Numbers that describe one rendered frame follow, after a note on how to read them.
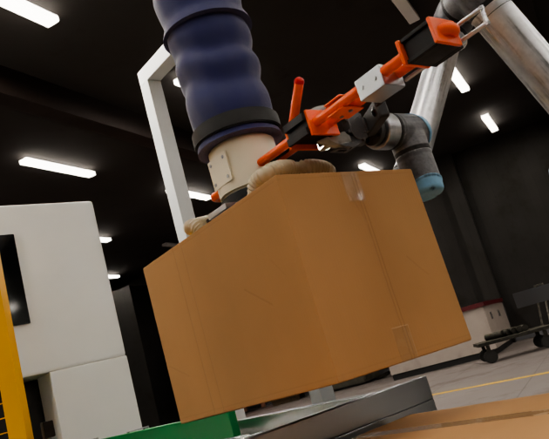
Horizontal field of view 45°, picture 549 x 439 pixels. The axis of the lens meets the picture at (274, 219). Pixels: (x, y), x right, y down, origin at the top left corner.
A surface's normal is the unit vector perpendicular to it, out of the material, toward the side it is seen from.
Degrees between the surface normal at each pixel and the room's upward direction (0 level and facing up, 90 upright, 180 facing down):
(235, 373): 90
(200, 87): 74
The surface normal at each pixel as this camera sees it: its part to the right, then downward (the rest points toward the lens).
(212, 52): -0.15, -0.53
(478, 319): -0.44, -0.08
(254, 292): -0.77, 0.07
